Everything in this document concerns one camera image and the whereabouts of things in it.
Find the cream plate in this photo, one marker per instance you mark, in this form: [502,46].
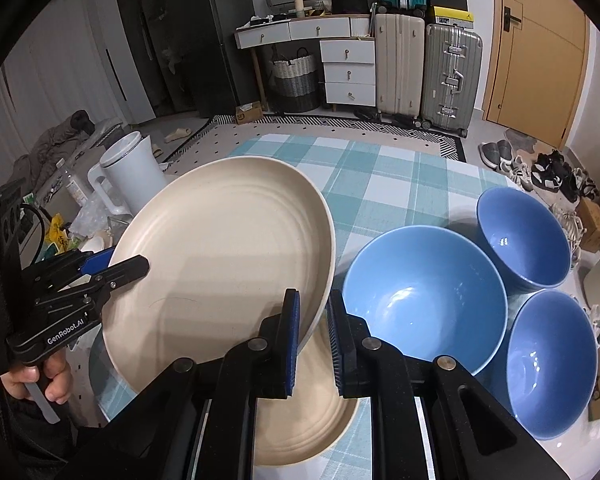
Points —
[310,421]
[224,242]

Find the small brown cardboard box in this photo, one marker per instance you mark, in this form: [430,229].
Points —
[589,213]

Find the blue bowl back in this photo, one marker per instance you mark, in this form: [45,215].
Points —
[523,239]

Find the white drawer desk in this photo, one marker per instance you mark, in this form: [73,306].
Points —
[347,52]

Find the silver suitcase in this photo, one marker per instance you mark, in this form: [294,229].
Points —
[452,67]

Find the black refrigerator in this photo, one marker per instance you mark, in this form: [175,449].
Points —
[214,73]

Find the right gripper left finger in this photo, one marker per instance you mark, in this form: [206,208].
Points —
[198,420]

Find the woven laundry basket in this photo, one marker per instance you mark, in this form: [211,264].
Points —
[295,81]

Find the blue bowl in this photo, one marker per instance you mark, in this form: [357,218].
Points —
[550,364]
[523,239]
[430,292]

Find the white electric kettle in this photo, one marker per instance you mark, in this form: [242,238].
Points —
[127,175]

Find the cream plate front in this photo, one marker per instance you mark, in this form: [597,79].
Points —
[310,421]

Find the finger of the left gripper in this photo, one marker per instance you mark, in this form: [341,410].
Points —
[124,272]
[97,262]

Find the wooden door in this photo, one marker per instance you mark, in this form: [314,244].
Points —
[537,67]

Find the person's left hand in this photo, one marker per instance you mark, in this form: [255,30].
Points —
[56,372]

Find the grey slippers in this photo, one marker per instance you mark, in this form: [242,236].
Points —
[497,155]

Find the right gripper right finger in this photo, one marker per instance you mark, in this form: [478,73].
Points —
[429,419]

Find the beige suitcase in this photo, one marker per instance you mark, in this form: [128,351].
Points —
[400,52]

